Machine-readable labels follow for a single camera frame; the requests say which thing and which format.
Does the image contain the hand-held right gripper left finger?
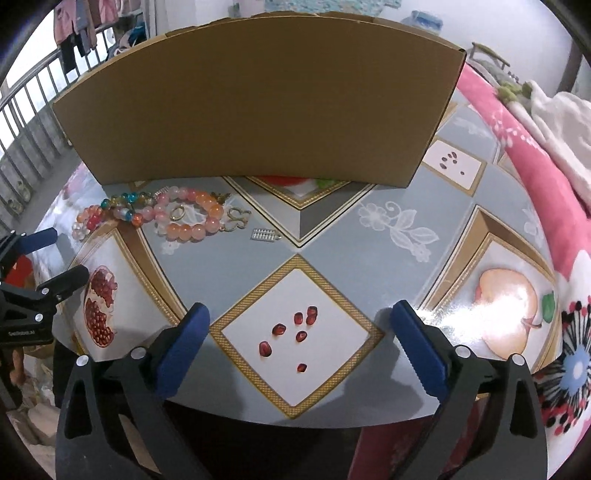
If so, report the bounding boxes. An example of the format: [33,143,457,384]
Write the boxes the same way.
[54,302,213,480]

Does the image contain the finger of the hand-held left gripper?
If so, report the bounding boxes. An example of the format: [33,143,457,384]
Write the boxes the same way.
[34,264,90,308]
[0,228,58,275]

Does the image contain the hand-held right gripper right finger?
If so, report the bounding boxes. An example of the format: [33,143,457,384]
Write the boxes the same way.
[392,300,551,480]

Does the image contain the multicolour bead bracelet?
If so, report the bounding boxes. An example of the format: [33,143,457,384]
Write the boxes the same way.
[71,191,155,241]

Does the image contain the pink orange bead bracelet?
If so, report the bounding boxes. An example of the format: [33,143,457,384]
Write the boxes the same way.
[152,186,228,243]

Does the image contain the gold curly pendant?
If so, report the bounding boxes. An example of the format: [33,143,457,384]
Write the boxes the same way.
[221,208,252,232]

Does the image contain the brown cardboard box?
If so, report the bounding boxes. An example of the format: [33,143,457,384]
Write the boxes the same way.
[52,14,467,189]

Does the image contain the fruit print tablecloth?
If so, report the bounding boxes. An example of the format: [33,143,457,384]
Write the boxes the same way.
[51,88,561,423]

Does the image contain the metal balcony railing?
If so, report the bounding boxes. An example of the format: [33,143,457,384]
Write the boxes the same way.
[0,25,121,222]

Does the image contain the clothes on drying rack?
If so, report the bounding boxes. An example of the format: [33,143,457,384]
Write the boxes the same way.
[52,0,153,70]

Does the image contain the pink floral blanket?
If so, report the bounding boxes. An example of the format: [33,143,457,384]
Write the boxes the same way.
[455,60,591,444]

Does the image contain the green plush toy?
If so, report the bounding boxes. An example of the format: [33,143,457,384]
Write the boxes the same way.
[496,80,532,100]

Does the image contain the wooden chair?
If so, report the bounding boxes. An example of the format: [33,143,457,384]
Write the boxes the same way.
[471,42,513,75]

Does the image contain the blue water dispenser bottle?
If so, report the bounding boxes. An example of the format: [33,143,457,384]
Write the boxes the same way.
[399,9,455,33]

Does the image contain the teal patterned wall hanging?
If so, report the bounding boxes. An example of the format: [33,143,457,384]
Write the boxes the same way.
[286,0,384,14]

